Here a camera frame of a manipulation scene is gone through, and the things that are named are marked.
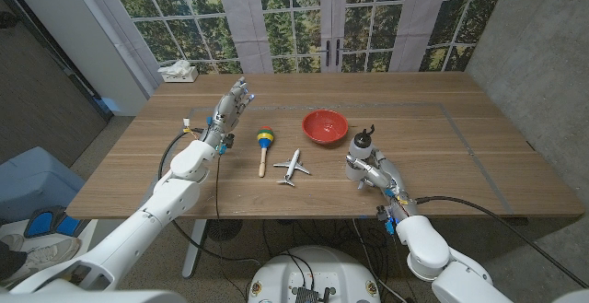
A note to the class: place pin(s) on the white toy airplane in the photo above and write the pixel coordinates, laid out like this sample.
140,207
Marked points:
292,167

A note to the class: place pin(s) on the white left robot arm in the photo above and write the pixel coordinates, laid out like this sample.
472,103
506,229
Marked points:
170,197

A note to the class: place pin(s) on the white tissue box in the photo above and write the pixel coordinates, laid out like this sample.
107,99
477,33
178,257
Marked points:
179,75

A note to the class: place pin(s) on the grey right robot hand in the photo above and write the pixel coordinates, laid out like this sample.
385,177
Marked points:
389,176

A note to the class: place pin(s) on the blue-grey upholstered seat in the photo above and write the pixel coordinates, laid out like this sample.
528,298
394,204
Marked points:
32,178

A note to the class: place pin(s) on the red bowl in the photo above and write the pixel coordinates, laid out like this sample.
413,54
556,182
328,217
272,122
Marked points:
325,125

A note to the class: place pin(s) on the printed window backdrop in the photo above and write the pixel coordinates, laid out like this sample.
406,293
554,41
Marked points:
294,17

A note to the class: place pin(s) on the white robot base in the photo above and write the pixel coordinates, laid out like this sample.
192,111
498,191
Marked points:
313,271

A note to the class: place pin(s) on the white oil cruet black pump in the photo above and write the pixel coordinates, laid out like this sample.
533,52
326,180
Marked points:
361,145

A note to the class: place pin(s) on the colourful wooden maraca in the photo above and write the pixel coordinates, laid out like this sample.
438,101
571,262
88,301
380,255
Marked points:
265,138

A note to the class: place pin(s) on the white sneaker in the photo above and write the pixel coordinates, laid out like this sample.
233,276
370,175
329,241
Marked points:
46,257

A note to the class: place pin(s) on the blue and black foot pedal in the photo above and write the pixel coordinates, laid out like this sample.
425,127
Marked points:
46,222

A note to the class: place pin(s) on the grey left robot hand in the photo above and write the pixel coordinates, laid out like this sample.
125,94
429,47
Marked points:
225,112

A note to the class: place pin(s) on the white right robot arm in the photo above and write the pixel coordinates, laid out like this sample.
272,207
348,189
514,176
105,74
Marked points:
428,248

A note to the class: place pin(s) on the white table leg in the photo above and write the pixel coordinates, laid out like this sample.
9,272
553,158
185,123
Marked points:
193,248

